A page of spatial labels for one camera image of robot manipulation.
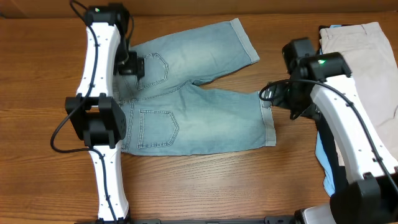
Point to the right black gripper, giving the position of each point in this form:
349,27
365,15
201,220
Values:
277,96

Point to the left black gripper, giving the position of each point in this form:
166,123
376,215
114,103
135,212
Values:
134,66

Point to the light blue denim shorts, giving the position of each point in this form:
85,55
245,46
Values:
170,114

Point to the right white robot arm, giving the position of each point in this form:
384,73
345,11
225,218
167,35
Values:
323,84

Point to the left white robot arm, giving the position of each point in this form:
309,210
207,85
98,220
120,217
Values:
94,113

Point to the light blue garment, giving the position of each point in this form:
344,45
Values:
326,155

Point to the beige shorts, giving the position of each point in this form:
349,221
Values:
370,57

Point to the black garment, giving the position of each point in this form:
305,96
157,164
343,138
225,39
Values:
340,179

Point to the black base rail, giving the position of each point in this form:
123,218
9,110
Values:
285,219

